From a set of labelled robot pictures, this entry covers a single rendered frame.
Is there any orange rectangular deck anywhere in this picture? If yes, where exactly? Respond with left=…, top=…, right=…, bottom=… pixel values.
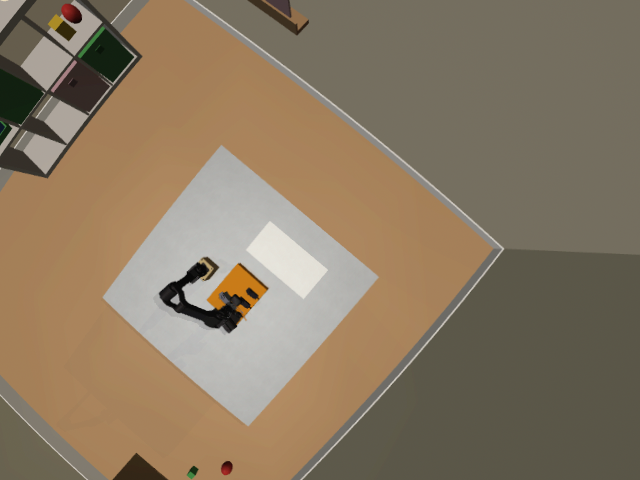
left=207, top=263, right=268, bottom=325

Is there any black micro servo with brown cable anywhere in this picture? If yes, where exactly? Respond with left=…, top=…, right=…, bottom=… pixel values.
left=219, top=291, right=246, bottom=320

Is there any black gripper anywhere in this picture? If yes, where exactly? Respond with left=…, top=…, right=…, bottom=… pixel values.
left=221, top=294, right=243, bottom=317

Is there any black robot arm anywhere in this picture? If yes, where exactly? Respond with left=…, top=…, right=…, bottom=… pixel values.
left=159, top=262, right=242, bottom=333

